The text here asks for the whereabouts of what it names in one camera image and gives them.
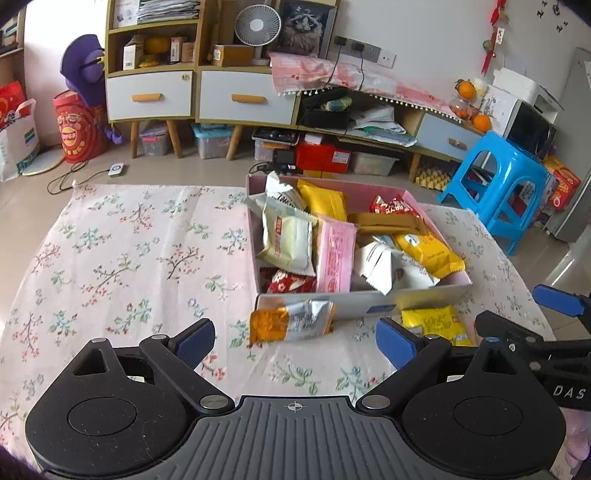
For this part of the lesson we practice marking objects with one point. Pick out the blue grey drawer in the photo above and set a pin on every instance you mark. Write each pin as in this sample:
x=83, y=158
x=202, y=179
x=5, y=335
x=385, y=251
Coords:
x=445, y=134

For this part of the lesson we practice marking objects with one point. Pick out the red and white snack packet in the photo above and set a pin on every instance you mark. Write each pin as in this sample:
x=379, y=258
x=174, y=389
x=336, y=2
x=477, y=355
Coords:
x=288, y=282

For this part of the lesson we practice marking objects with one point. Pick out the pink snack packet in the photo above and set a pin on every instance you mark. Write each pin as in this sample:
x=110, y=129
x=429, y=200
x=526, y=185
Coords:
x=334, y=256

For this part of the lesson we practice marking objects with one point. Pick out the white shopping bag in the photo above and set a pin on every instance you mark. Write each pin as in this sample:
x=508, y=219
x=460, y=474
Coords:
x=18, y=147

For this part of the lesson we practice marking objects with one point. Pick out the pile of papers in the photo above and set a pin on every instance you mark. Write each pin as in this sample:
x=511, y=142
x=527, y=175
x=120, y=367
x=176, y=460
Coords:
x=378, y=124

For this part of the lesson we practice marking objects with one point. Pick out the pink patterned cloth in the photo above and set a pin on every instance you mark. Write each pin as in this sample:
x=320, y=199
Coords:
x=314, y=74

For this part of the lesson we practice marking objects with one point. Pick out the white lettered snack packet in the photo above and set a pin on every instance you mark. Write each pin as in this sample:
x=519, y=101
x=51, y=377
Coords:
x=284, y=191

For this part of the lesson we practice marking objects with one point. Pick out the red flat box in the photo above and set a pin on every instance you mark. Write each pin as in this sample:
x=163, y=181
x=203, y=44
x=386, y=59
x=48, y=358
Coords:
x=323, y=157

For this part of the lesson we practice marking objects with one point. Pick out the red snack boxes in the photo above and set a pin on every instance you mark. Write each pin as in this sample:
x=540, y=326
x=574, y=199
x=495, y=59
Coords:
x=563, y=182

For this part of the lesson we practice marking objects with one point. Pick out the yellow packet with white logo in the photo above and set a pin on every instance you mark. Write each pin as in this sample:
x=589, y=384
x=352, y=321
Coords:
x=429, y=254

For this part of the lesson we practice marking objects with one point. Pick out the white wall outlet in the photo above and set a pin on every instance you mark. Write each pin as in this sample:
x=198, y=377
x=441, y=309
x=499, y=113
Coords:
x=387, y=58

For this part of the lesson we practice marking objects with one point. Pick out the grey wall outlet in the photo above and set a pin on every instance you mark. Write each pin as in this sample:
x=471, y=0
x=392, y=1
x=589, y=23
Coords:
x=367, y=50

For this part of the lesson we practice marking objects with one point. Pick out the yellow round object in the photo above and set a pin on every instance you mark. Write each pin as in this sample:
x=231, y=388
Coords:
x=156, y=48

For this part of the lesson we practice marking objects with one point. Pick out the red hanging ornament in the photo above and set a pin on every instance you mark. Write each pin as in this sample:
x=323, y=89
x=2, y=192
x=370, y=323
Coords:
x=494, y=27

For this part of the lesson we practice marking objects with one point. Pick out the person's right forearm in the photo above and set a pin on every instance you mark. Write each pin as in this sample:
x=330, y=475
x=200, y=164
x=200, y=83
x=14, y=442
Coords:
x=579, y=443

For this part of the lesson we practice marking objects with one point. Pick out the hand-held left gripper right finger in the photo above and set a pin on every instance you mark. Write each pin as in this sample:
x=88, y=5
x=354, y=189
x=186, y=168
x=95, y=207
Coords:
x=395, y=344

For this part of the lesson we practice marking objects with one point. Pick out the yellow printed snack packet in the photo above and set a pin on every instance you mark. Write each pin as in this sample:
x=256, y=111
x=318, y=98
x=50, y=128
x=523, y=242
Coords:
x=434, y=321

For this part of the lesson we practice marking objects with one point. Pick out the cat picture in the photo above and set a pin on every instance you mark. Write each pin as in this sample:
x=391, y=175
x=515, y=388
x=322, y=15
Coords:
x=302, y=23

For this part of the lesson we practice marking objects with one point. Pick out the purple plush toy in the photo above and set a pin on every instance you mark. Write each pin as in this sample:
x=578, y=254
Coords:
x=83, y=69

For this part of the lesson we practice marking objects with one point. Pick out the white floor switch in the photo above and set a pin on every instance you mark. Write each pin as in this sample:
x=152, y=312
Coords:
x=116, y=170

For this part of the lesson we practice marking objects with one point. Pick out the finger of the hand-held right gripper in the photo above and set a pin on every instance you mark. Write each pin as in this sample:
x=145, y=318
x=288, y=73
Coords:
x=554, y=297
x=503, y=330

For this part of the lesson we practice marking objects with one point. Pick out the plain yellow snack packet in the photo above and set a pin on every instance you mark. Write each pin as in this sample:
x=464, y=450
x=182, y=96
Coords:
x=325, y=201

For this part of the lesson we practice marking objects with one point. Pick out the clear storage box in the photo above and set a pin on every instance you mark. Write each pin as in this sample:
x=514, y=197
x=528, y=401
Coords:
x=153, y=141

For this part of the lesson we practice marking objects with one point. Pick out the white drawer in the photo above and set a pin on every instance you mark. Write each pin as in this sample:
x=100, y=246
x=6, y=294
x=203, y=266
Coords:
x=244, y=85
x=147, y=85

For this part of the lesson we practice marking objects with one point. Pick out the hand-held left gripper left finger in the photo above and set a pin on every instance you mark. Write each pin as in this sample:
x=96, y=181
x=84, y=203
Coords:
x=196, y=341

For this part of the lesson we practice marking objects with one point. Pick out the long wooden media stand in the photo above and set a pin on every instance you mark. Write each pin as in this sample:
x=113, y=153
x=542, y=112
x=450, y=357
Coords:
x=411, y=122

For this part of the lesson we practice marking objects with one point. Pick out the yellow egg tray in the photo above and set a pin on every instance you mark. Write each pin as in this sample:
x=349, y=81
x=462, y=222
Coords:
x=433, y=177

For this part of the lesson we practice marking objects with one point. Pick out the red gift bag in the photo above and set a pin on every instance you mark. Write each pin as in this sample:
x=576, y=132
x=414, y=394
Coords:
x=11, y=99

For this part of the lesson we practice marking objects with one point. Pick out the black microwave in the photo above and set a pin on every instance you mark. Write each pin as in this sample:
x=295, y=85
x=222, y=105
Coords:
x=531, y=129

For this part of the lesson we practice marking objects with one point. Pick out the silver orange snack packet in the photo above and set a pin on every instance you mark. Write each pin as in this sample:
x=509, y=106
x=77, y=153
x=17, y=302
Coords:
x=295, y=323

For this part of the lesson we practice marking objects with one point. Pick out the white packet with red logo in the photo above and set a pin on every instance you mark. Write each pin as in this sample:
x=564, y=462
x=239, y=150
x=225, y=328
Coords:
x=415, y=274

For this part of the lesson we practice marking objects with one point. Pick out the orange fruit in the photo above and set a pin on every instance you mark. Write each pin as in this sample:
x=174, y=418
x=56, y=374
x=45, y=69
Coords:
x=481, y=122
x=465, y=88

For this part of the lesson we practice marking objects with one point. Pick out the red paper bag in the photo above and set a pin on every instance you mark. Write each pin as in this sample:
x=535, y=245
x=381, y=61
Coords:
x=76, y=134

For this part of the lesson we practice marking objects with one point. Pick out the round beige board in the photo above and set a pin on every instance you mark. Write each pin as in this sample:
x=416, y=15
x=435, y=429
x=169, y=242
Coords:
x=46, y=164

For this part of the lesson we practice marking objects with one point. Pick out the white desk fan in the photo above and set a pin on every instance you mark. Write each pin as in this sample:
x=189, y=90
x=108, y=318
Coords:
x=257, y=25

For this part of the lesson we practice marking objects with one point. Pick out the storage box with blue lid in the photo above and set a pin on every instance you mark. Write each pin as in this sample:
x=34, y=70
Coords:
x=212, y=141

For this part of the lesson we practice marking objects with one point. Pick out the cream snack packet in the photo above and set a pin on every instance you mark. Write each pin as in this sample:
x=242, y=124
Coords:
x=288, y=240

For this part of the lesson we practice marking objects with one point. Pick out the clear plastic bin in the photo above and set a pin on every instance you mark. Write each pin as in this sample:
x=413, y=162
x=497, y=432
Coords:
x=374, y=164

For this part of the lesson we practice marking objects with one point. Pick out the stack of papers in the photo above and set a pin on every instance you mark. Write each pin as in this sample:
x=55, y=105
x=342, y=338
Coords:
x=168, y=10

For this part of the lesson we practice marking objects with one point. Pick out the white carton box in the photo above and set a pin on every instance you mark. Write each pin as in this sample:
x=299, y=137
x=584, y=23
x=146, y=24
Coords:
x=133, y=54

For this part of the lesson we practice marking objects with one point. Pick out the grey refrigerator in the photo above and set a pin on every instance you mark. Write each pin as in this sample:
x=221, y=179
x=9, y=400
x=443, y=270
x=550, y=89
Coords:
x=575, y=138

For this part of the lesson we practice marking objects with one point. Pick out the blue plastic stool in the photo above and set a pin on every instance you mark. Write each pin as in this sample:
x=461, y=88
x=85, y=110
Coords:
x=496, y=147

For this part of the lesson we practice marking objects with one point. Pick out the black bag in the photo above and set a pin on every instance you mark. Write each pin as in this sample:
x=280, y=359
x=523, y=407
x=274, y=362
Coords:
x=325, y=115

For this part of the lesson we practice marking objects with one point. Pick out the small brown boxes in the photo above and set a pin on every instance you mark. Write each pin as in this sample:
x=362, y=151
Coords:
x=181, y=48

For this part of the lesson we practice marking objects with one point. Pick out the low wooden cabinet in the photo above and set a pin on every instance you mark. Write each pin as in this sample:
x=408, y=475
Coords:
x=298, y=106

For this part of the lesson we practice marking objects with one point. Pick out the tan snack packet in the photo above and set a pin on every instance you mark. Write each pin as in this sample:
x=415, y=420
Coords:
x=383, y=224

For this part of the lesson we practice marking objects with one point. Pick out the white printer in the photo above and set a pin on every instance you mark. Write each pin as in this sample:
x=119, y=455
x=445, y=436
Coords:
x=526, y=87

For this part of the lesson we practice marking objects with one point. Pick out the black plug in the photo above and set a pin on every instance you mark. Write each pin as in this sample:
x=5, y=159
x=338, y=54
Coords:
x=341, y=40

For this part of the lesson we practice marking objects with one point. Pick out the glass jar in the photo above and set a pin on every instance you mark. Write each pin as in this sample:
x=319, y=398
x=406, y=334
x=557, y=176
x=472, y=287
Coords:
x=464, y=108

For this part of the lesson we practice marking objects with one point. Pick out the pink cardboard box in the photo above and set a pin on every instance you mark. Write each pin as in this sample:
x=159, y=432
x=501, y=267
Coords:
x=355, y=304

